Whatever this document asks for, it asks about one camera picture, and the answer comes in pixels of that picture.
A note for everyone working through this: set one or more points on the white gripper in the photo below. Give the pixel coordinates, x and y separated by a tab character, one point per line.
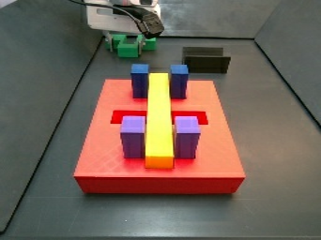
111	20

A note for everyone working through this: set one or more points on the green stepped block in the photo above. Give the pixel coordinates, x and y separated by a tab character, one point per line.
124	45

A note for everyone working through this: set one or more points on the black angle fixture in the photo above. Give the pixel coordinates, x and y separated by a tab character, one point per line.
206	59

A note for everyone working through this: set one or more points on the red base board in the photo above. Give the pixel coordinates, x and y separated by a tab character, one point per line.
104	172

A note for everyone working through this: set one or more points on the yellow arched bar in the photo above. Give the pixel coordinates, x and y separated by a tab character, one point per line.
159	132

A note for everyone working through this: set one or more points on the blue post left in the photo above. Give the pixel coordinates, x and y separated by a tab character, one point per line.
139	80

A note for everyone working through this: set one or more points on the blue post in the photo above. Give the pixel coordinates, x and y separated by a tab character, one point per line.
139	80
177	81

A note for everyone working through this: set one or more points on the blue post right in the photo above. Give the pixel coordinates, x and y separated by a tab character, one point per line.
177	81

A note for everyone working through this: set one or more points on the purple post right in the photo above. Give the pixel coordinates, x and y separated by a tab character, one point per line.
132	130

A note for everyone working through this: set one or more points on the purple post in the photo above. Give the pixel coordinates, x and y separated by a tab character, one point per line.
187	132
132	130

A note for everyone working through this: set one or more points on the purple post left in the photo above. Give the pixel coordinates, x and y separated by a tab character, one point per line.
187	132

